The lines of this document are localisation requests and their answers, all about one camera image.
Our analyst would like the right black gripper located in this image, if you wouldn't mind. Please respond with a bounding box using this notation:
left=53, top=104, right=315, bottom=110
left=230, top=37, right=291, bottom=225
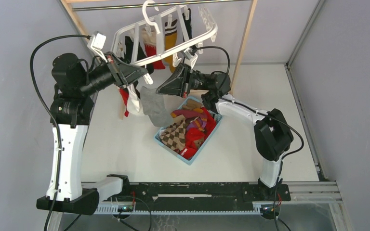
left=157, top=62, right=211, bottom=97

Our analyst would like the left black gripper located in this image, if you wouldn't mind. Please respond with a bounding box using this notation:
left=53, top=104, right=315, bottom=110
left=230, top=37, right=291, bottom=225
left=79, top=51, right=148, bottom=96

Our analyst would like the red santa sock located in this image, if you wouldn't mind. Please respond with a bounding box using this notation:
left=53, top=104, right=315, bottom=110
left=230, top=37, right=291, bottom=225
left=119, top=88, right=129, bottom=117

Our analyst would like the white fluffy sock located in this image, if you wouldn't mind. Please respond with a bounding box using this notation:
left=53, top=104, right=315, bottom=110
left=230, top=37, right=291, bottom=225
left=126, top=84, right=145, bottom=116

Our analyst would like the grey sock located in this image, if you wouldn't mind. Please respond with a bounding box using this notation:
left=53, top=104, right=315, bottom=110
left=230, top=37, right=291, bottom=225
left=140, top=86, right=174, bottom=127

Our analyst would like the white plastic clip hanger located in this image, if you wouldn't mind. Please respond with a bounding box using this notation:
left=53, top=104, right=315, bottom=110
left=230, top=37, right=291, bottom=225
left=103, top=0, right=218, bottom=67

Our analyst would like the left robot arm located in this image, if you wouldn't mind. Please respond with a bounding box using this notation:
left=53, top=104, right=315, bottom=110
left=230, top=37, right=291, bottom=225
left=36, top=52, right=148, bottom=215

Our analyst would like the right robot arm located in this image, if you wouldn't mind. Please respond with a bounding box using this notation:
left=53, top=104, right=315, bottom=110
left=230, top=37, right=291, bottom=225
left=156, top=64, right=293, bottom=200

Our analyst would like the tan ribbed sock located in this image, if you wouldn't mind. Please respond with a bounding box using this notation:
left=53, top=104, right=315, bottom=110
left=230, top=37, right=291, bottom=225
left=182, top=99, right=203, bottom=110

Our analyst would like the black hanging sock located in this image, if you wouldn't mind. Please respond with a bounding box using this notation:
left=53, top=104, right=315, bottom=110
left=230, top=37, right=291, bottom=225
left=182, top=7, right=193, bottom=39

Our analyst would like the red hanging sock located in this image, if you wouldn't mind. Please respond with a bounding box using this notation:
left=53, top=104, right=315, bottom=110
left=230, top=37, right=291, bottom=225
left=141, top=27, right=165, bottom=70

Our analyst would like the yellow mustard sock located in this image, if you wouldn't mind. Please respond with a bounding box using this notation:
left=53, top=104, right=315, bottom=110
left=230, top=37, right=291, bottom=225
left=164, top=19, right=178, bottom=73

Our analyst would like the purple striped sock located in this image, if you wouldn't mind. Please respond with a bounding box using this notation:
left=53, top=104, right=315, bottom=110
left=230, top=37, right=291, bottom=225
left=171, top=108, right=208, bottom=131

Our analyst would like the argyle brown sock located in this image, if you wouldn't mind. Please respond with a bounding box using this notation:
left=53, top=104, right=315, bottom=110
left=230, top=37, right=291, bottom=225
left=159, top=115, right=187, bottom=154

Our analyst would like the red sock in basket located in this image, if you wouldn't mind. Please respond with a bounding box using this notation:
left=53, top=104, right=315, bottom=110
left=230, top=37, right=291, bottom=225
left=180, top=107, right=216, bottom=160

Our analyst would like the light blue plastic basket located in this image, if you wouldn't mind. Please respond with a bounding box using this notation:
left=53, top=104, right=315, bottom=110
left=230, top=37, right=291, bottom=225
left=154, top=96, right=222, bottom=165

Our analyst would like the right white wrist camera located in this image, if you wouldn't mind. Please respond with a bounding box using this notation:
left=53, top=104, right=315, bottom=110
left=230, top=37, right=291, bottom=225
left=181, top=47, right=198, bottom=69

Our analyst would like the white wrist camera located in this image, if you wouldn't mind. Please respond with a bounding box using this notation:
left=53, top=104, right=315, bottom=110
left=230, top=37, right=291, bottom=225
left=181, top=47, right=198, bottom=69
left=87, top=31, right=107, bottom=63

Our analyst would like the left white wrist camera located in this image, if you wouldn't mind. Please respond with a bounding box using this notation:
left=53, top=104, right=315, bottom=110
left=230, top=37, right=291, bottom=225
left=87, top=31, right=107, bottom=63

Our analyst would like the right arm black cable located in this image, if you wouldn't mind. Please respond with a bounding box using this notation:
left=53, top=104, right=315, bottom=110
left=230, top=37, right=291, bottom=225
left=192, top=46, right=305, bottom=231

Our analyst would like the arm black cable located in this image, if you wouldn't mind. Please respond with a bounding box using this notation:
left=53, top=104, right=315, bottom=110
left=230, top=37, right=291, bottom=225
left=192, top=46, right=305, bottom=231
left=29, top=34, right=92, bottom=231

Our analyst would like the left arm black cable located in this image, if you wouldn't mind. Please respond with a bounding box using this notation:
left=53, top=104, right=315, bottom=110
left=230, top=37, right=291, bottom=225
left=29, top=34, right=92, bottom=231

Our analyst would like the wooden drying rack frame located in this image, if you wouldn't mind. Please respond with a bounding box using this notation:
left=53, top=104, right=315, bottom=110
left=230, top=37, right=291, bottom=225
left=59, top=0, right=258, bottom=120

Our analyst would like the black mounting rail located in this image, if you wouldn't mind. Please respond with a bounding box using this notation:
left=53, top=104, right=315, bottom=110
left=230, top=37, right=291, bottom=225
left=116, top=182, right=291, bottom=213

